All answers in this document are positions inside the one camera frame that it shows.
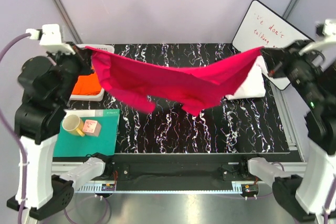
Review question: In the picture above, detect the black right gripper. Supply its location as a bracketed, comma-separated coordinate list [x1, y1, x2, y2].
[260, 37, 328, 107]

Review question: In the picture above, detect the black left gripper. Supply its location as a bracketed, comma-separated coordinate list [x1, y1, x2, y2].
[48, 39, 96, 104]

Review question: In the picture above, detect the crimson red t shirt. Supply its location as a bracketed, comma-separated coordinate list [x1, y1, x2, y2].
[91, 48, 261, 116]

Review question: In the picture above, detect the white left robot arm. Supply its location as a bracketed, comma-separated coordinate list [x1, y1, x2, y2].
[7, 44, 113, 221]

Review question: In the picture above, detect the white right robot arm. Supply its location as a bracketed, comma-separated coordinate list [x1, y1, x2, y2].
[238, 40, 335, 223]

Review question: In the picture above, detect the orange t shirt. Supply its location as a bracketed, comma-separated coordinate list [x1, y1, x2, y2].
[72, 73, 102, 95]

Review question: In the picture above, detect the folded white t shirt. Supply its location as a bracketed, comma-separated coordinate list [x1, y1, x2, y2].
[226, 56, 267, 100]

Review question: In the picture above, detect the white plastic basket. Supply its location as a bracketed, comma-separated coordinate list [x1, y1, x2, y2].
[69, 44, 114, 101]

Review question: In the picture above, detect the cream yellow mug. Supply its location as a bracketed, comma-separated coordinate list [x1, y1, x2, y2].
[61, 114, 85, 137]

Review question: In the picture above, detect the pink eraser block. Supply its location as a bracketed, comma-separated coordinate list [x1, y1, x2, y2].
[82, 119, 102, 137]

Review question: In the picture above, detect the black marbled table mat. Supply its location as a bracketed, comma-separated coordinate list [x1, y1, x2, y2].
[86, 42, 291, 154]

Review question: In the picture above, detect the green paper folder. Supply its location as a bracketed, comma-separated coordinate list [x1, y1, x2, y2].
[54, 109, 120, 157]

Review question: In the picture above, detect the white whiteboard black frame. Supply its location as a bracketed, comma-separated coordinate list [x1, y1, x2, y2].
[232, 0, 310, 78]

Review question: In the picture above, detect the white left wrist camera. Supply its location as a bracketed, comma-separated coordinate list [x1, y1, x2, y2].
[26, 24, 75, 55]

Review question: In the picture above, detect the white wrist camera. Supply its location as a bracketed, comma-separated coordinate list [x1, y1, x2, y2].
[299, 19, 335, 56]
[26, 24, 75, 55]

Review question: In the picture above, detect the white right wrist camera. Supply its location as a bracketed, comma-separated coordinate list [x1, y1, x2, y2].
[299, 19, 335, 56]

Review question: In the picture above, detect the aluminium frame rail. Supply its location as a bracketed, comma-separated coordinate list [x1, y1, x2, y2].
[52, 162, 308, 181]

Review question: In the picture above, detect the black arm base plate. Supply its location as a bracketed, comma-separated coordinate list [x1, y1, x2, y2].
[112, 153, 255, 180]

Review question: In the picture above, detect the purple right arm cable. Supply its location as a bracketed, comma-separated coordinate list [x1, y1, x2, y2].
[270, 162, 336, 224]

